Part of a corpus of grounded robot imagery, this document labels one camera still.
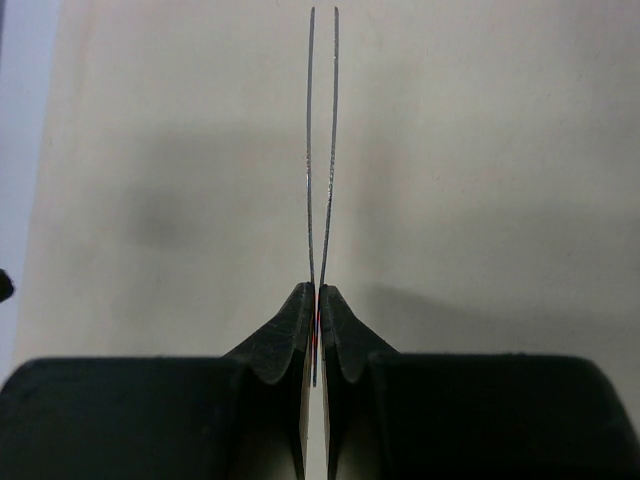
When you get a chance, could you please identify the thin metal tweezers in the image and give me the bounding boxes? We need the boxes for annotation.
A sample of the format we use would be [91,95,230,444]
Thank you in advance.
[305,6,341,388]

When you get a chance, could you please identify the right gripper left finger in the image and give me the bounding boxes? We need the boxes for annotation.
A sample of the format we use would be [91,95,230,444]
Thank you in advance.
[1,282,314,479]

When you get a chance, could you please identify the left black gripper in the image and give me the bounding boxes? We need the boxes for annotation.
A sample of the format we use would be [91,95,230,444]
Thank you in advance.
[0,269,14,301]

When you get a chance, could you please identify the beige cloth wrap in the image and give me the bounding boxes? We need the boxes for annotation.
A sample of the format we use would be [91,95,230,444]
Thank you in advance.
[14,0,640,371]

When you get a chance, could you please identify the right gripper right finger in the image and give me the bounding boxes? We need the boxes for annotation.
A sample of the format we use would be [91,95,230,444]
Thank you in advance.
[318,285,639,479]

